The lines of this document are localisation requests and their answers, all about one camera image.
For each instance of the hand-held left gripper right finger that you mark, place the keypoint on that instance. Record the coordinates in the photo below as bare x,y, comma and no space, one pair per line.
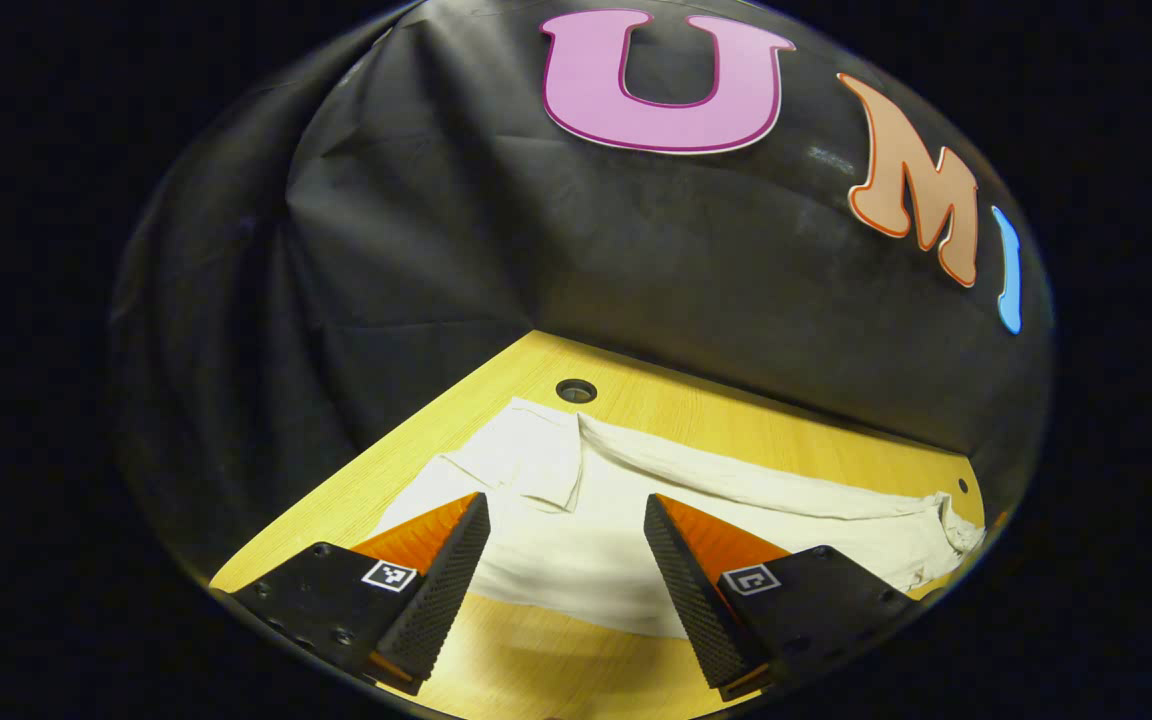
691,595

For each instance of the white jeans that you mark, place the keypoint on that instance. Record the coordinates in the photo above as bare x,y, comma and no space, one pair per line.
586,560

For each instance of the black backdrop cloth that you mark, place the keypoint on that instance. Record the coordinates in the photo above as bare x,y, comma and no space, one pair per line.
436,230

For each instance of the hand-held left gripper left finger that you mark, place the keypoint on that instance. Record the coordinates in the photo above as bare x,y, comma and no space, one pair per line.
446,590

